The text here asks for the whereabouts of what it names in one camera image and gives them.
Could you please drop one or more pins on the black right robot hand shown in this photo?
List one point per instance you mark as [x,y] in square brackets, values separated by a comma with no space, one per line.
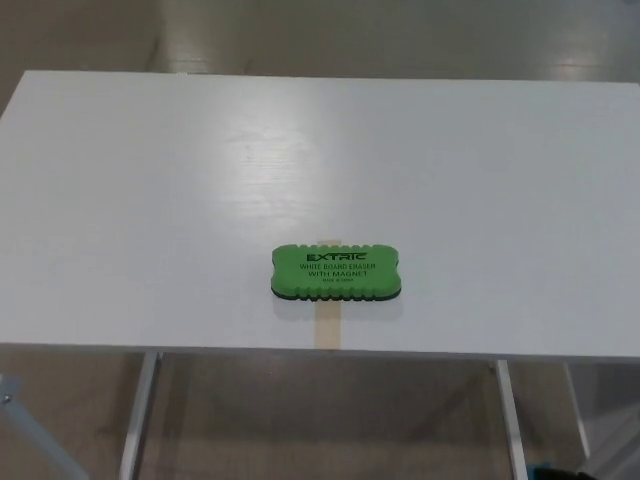
[550,475]

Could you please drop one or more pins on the green whiteboard eraser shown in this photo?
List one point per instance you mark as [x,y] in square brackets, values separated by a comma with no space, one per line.
[330,272]

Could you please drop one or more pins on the beige masking tape strip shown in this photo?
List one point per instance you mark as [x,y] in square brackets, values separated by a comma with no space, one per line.
[327,325]

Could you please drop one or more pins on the grey metal frame bar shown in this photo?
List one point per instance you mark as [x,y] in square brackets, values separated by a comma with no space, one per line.
[35,435]

